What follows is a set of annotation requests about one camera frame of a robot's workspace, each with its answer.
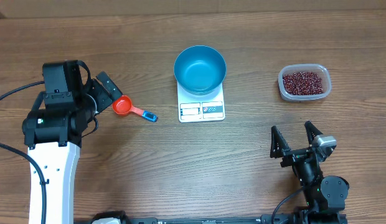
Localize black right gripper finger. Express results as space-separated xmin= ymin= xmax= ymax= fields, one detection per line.
xmin=270 ymin=126 xmax=291 ymax=158
xmin=304 ymin=121 xmax=322 ymax=145

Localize red measuring scoop blue handle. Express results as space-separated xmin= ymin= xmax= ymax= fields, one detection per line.
xmin=112 ymin=95 xmax=158 ymax=122

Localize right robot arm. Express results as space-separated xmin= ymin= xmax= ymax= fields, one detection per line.
xmin=270 ymin=121 xmax=349 ymax=224

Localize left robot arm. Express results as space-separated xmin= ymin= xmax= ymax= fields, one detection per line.
xmin=22 ymin=60 xmax=122 ymax=223

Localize white digital kitchen scale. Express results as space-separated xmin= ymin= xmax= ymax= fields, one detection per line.
xmin=177 ymin=83 xmax=225 ymax=123

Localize blue bowl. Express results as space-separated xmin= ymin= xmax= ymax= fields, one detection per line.
xmin=174 ymin=45 xmax=227 ymax=95

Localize red adzuki beans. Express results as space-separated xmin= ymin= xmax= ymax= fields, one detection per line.
xmin=283 ymin=72 xmax=324 ymax=95

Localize clear plastic container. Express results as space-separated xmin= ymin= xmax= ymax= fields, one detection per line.
xmin=278 ymin=63 xmax=332 ymax=101

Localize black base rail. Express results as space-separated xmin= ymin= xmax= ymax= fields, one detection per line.
xmin=74 ymin=210 xmax=349 ymax=224

